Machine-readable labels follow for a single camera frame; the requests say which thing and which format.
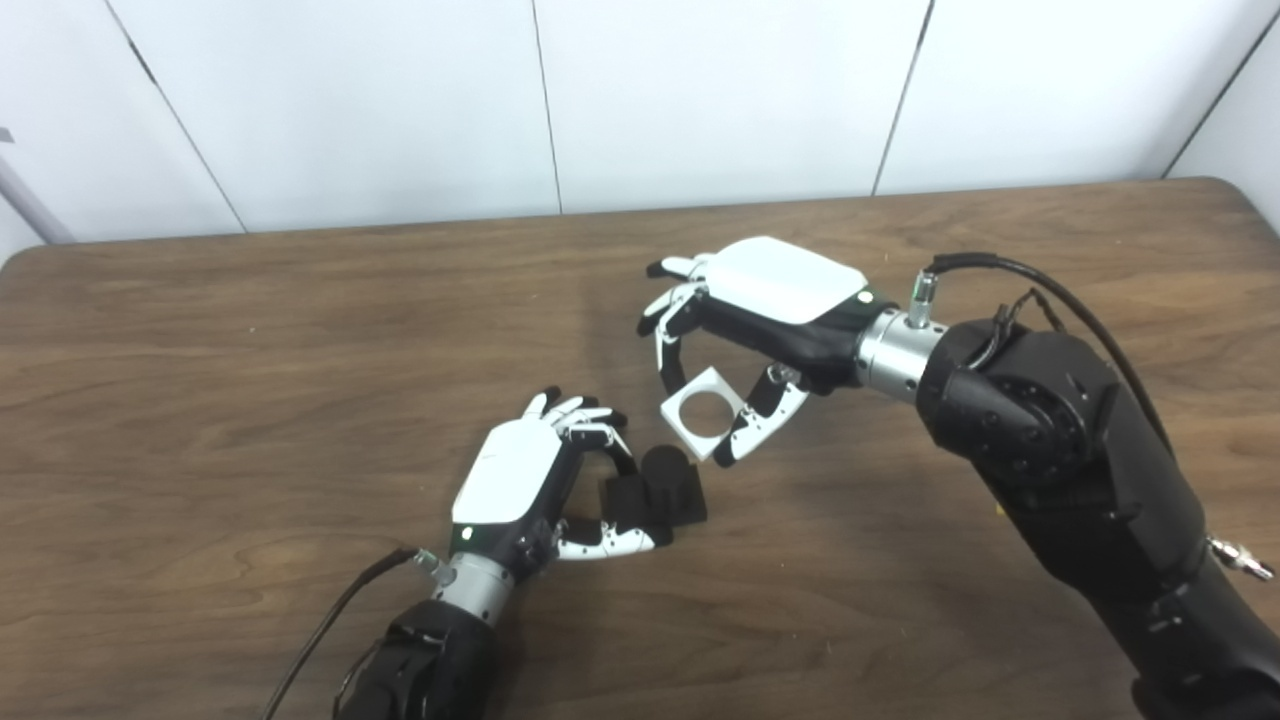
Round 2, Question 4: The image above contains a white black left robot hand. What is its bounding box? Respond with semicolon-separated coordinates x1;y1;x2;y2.
450;390;673;576

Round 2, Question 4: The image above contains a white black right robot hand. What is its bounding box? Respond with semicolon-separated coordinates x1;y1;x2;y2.
637;236;896;469

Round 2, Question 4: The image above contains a black peg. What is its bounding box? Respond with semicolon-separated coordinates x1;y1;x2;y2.
600;445;709;546

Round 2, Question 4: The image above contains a white square piece with hole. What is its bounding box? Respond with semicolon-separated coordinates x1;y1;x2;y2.
660;366;746;463

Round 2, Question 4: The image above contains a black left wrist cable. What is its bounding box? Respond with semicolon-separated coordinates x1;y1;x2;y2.
262;545;451;720

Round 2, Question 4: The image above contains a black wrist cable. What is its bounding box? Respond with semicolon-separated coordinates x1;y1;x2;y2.
905;252;1276;583
262;545;451;720

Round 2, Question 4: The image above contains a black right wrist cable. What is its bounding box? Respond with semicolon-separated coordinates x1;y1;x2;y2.
905;252;1276;583

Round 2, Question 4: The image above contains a gray wall corner pole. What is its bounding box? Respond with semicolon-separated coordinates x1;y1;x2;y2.
0;150;77;246

